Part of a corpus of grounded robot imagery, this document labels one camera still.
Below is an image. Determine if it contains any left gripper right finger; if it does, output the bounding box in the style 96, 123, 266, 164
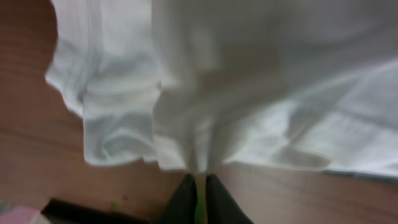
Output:
205, 174, 254, 224

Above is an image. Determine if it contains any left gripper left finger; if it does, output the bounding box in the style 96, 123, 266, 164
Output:
154, 174, 197, 224

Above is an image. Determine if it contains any white t-shirt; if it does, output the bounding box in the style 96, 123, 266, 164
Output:
45, 0, 397, 177

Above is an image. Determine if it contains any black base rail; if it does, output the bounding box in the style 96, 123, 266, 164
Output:
41, 199, 149, 224

